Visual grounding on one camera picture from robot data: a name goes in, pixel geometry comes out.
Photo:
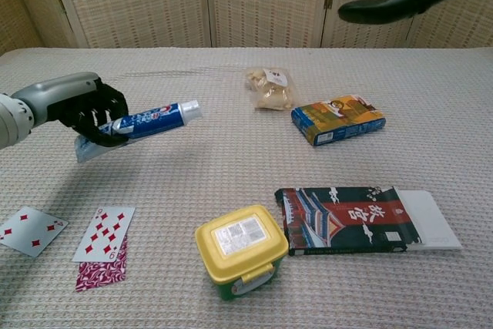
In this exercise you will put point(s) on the yellow lidded plastic container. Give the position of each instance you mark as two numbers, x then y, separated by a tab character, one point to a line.
239	244

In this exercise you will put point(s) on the blue and white toothpaste tube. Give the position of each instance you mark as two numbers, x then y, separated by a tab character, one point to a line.
154	121

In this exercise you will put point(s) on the four of diamonds card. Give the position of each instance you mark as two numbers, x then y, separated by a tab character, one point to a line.
31	229

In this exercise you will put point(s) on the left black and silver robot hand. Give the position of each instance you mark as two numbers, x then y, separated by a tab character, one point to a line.
58	94

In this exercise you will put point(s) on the nine of diamonds card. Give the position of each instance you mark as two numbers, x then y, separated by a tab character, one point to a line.
104	232

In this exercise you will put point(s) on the dark printed slipcase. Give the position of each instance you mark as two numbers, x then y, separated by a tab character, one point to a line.
346	221

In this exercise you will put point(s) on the face-down red patterned card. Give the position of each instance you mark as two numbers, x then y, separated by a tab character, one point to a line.
102	275

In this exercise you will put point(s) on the white book in slipcase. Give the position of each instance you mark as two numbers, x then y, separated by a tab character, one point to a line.
431	221

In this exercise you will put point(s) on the clear bag of snacks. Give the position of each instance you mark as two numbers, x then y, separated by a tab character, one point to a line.
271	90

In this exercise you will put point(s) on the colourful blue and orange box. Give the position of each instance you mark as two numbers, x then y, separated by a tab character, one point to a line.
339	121

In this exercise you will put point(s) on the pale woven tablecloth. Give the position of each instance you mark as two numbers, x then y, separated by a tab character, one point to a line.
231	167

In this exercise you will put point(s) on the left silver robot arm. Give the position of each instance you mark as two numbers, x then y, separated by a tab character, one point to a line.
11	121

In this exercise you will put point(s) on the woven folding screen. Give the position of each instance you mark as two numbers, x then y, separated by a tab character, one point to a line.
173	1

